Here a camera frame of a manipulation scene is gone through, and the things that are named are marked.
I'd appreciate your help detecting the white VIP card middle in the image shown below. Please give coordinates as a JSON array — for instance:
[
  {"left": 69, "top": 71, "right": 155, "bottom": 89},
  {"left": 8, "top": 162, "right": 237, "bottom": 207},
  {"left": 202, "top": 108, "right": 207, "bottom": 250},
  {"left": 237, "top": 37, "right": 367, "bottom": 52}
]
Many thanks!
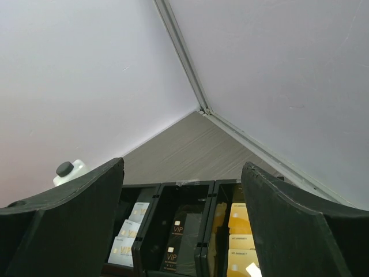
[{"left": 118, "top": 219, "right": 141, "bottom": 238}]

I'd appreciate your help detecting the gold card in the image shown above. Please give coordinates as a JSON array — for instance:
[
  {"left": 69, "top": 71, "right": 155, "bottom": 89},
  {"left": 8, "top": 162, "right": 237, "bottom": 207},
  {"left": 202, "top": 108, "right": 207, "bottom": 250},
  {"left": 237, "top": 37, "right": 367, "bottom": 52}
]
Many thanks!
[
  {"left": 227, "top": 249, "right": 259, "bottom": 276},
  {"left": 229, "top": 234, "right": 255, "bottom": 250},
  {"left": 228, "top": 203, "right": 250, "bottom": 229}
]

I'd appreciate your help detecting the white VIP card top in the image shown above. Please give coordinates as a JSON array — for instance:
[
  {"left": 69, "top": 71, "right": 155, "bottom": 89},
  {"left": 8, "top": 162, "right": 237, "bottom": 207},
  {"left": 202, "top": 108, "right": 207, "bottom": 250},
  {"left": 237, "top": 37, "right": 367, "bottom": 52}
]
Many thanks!
[{"left": 129, "top": 202, "right": 150, "bottom": 224}]

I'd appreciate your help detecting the white VIP card bottom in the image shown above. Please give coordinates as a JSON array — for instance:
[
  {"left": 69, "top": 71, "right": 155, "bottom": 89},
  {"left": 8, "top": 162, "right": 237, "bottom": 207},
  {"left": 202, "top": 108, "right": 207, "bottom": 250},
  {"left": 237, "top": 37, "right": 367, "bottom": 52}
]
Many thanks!
[{"left": 108, "top": 237, "right": 135, "bottom": 267}]

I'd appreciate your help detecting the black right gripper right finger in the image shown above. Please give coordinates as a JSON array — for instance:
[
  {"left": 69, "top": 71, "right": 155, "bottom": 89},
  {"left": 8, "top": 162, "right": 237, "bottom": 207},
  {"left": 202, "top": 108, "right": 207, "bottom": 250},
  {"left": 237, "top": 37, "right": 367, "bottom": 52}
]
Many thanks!
[{"left": 241, "top": 162, "right": 368, "bottom": 276}]

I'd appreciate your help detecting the black three-compartment card tray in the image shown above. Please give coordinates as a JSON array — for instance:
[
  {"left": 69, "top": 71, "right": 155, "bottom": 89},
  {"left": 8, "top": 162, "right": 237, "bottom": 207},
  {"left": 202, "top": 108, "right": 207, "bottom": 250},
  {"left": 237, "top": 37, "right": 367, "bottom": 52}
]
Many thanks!
[{"left": 101, "top": 179, "right": 261, "bottom": 276}]

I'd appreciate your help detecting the white vip card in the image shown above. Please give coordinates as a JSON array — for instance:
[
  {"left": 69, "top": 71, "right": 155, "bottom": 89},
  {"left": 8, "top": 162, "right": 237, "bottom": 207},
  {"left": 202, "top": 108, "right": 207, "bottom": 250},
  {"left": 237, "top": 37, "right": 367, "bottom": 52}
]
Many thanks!
[
  {"left": 108, "top": 237, "right": 135, "bottom": 267},
  {"left": 129, "top": 202, "right": 150, "bottom": 224},
  {"left": 118, "top": 219, "right": 141, "bottom": 238}
]

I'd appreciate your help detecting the black vip card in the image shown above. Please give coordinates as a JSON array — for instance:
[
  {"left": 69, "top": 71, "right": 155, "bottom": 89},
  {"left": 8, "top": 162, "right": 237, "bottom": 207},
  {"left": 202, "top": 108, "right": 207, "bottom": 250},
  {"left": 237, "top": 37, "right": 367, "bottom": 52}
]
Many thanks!
[
  {"left": 160, "top": 245, "right": 197, "bottom": 276},
  {"left": 168, "top": 204, "right": 203, "bottom": 247}
]

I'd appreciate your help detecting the gold card bottom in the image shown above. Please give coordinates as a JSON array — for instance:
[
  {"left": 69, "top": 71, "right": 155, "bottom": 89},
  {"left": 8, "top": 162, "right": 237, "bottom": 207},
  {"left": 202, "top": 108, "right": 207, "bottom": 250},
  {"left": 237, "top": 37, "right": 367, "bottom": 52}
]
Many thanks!
[{"left": 227, "top": 249, "right": 259, "bottom": 276}]

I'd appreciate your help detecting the gold card middle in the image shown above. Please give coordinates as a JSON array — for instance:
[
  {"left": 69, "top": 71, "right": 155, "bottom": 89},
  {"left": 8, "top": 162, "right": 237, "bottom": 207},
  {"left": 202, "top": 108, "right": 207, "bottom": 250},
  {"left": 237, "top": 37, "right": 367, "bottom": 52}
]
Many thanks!
[{"left": 229, "top": 234, "right": 255, "bottom": 250}]

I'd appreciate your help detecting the black VIP card upper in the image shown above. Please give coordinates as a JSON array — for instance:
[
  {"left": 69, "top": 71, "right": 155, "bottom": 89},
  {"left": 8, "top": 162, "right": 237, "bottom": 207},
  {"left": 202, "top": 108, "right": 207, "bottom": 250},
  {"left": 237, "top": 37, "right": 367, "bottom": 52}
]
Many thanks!
[{"left": 168, "top": 204, "right": 203, "bottom": 247}]

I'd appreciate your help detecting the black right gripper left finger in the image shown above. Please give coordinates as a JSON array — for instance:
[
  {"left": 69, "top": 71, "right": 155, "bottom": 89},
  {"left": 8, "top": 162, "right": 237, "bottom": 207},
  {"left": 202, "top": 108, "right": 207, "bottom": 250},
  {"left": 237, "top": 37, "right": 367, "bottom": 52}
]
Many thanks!
[{"left": 1, "top": 158, "right": 124, "bottom": 276}]

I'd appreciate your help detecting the black VIP card lower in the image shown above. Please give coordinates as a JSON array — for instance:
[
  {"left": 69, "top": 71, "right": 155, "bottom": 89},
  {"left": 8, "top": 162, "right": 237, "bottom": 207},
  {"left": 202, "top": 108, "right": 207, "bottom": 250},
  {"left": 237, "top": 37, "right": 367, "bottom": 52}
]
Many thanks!
[{"left": 160, "top": 245, "right": 197, "bottom": 276}]

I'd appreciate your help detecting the white bottle black cap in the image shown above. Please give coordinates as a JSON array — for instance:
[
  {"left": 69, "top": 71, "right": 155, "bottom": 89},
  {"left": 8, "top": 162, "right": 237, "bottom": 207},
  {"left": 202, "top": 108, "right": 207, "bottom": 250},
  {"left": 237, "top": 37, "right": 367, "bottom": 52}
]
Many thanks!
[{"left": 53, "top": 159, "right": 89, "bottom": 186}]

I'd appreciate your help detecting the gold card top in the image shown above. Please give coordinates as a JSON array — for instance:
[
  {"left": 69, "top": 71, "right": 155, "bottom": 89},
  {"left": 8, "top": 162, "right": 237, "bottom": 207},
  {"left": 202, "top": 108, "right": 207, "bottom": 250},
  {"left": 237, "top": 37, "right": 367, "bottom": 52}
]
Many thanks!
[{"left": 228, "top": 203, "right": 250, "bottom": 229}]

